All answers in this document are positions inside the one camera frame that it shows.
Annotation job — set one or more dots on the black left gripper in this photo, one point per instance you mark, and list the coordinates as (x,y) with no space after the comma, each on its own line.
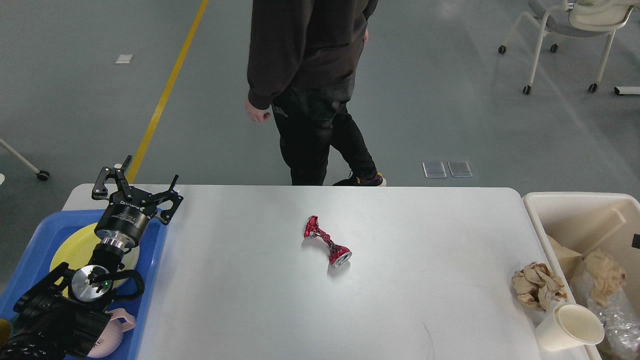
(129,212)

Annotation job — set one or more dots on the yellow round plate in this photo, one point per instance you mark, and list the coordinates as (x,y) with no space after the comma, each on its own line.
(77,250)

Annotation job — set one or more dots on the pink ribbed mug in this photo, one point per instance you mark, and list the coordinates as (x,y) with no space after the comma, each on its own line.
(111,338)

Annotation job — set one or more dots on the small brown paper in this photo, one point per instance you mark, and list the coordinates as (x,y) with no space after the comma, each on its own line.
(538,288)

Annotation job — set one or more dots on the brown paper bag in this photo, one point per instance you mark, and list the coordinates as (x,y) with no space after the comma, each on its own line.
(568,259)

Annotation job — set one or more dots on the brown paper ball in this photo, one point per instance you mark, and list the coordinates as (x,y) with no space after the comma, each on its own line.
(607,275)

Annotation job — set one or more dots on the aluminium foil sheet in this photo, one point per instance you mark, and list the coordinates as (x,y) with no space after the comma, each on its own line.
(619,319)

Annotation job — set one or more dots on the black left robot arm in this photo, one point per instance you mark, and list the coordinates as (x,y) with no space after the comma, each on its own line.
(65,312)

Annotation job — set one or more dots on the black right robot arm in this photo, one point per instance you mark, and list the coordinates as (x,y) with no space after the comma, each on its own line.
(635,242)

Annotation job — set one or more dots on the left white chair leg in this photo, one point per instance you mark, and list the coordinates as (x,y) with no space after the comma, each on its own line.
(42,175)

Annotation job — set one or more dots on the blue plastic tray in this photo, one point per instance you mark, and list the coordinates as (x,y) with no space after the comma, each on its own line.
(38,257)

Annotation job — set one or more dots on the crushed red can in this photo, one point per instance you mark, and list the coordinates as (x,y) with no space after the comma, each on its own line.
(338,255)

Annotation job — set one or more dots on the person in dark clothes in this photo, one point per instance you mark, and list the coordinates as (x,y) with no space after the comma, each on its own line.
(301,69)

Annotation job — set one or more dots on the beige plastic bin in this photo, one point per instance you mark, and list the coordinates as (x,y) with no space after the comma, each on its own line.
(585,222)

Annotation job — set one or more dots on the white paper cup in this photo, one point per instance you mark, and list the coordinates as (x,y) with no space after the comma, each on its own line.
(567,326)

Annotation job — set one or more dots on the white wheeled chair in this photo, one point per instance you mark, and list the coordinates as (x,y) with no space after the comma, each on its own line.
(573,19)

